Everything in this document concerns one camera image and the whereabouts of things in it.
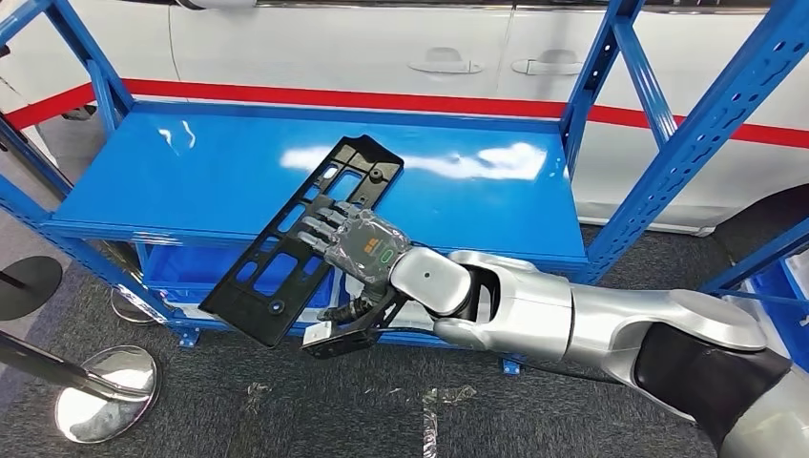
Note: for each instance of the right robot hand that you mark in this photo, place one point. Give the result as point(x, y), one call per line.
point(366, 246)

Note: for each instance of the black plastic plate frame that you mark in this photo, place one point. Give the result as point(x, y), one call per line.
point(240, 313)

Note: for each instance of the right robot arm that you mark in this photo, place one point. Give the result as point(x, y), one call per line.
point(537, 310)

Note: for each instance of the blue metal shelf rack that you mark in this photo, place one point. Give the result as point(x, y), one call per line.
point(758, 256)
point(189, 177)

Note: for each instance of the stacked white plastic trays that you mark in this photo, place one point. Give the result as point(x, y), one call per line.
point(420, 316)

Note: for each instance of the small clear tape scrap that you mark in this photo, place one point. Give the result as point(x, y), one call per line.
point(258, 391)

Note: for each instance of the long clear tape strip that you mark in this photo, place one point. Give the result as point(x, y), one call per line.
point(433, 417)

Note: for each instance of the blue plastic bin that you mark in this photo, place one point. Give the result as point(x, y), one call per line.
point(790, 316)
point(183, 272)

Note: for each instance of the white car with red stripe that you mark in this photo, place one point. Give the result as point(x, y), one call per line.
point(379, 38)

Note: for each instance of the stanchion with chrome base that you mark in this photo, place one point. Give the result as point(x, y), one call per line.
point(136, 306)
point(107, 395)

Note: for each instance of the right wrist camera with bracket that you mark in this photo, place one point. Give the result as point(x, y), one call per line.
point(341, 344)

